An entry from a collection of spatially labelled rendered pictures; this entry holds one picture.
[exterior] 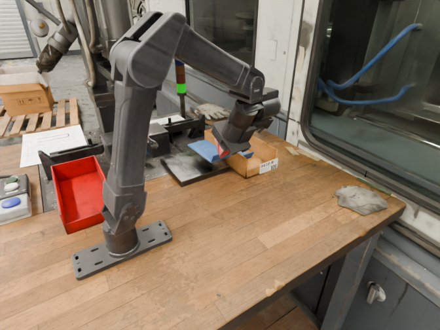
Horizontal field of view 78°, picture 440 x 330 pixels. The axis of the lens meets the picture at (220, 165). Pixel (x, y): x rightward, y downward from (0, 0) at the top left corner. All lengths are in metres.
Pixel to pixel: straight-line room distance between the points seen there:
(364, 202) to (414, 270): 0.29
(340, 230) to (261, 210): 0.19
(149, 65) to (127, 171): 0.19
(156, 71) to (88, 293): 0.41
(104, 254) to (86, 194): 0.25
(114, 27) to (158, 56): 0.40
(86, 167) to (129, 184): 0.41
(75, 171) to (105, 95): 0.25
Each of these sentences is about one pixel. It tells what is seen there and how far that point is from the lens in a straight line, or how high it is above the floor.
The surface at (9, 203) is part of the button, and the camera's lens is 0.84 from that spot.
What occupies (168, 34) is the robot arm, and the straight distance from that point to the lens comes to 0.46.
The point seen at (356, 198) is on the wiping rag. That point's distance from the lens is 0.80.
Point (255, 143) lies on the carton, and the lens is 0.93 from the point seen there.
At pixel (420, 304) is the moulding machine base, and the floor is 0.60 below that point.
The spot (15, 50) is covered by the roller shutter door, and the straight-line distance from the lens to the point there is 10.12.
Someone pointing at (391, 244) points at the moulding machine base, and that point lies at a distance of 1.03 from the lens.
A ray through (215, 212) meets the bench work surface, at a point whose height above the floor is 0.90.
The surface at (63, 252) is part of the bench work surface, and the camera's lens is 0.69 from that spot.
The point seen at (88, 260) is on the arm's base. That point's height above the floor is 0.91.
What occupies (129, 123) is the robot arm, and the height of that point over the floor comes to 1.18.
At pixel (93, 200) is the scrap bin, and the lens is 0.81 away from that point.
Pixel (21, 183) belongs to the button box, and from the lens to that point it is 0.93.
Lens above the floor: 1.36
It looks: 31 degrees down
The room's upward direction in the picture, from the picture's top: straight up
